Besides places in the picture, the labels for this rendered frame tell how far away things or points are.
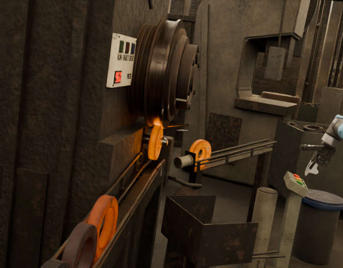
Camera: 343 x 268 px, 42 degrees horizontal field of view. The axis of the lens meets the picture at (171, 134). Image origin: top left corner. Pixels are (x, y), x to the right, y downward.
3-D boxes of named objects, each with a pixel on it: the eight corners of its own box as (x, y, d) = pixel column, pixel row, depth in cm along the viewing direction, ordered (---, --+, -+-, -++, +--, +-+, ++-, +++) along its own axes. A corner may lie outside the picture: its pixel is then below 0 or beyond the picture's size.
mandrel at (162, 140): (128, 141, 199) (129, 131, 198) (130, 140, 203) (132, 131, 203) (166, 148, 196) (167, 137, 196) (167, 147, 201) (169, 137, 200)
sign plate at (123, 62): (106, 86, 151) (112, 32, 148) (125, 84, 176) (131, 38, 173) (112, 88, 150) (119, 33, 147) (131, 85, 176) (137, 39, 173)
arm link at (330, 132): (340, 114, 237) (335, 111, 247) (327, 134, 240) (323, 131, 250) (356, 123, 237) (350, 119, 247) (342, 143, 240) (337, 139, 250)
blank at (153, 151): (150, 130, 190) (157, 131, 189) (157, 120, 204) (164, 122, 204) (145, 164, 194) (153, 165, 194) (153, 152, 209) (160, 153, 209)
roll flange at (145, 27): (151, 74, 229) (126, 144, 199) (148, -8, 193) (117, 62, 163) (170, 77, 227) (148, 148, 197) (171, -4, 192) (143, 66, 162)
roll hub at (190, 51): (187, 78, 213) (175, 122, 195) (190, 30, 191) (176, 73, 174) (199, 81, 212) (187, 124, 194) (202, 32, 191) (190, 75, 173)
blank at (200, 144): (193, 172, 244) (197, 174, 241) (184, 151, 235) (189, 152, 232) (210, 153, 251) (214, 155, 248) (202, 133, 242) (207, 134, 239)
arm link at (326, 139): (326, 134, 241) (323, 131, 250) (321, 142, 242) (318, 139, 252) (341, 142, 240) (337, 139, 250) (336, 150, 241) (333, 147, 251)
